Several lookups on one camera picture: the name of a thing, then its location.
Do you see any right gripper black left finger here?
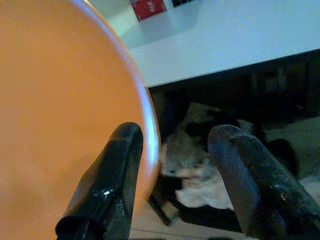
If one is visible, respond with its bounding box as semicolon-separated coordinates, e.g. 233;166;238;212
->
55;121;145;240

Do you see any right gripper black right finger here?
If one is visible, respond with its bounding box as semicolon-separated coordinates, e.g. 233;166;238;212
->
207;124;320;240

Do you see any orange round plate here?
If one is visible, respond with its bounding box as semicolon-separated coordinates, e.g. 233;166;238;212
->
0;0;162;240

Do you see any cream crumpled cloth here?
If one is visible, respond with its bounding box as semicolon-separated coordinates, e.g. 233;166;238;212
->
159;102;236;211

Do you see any black garment with red tag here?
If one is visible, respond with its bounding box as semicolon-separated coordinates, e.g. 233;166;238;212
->
149;104;302;227

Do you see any white table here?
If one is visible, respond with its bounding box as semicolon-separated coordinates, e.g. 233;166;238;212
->
88;0;320;89

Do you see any red box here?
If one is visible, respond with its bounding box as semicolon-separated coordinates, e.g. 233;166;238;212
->
131;0;168;23

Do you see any black box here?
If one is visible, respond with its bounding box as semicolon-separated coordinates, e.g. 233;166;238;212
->
171;0;201;8

